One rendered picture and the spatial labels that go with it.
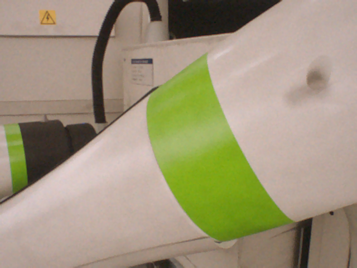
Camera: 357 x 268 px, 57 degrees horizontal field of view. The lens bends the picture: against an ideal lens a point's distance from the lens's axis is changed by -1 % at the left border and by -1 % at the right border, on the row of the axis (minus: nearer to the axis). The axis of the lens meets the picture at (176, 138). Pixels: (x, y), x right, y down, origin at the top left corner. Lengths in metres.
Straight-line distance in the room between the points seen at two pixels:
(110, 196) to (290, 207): 0.10
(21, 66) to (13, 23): 0.12
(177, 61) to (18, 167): 0.36
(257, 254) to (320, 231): 0.11
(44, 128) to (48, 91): 0.64
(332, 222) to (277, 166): 0.44
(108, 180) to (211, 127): 0.07
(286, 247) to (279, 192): 0.49
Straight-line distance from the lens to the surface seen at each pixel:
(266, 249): 0.61
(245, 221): 0.18
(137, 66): 0.82
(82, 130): 0.46
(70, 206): 0.23
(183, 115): 0.17
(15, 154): 0.43
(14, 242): 0.28
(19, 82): 1.11
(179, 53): 0.64
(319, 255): 0.63
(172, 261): 0.77
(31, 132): 0.45
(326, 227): 0.60
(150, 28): 0.83
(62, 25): 1.05
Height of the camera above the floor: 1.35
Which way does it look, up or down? 13 degrees down
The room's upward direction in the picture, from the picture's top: straight up
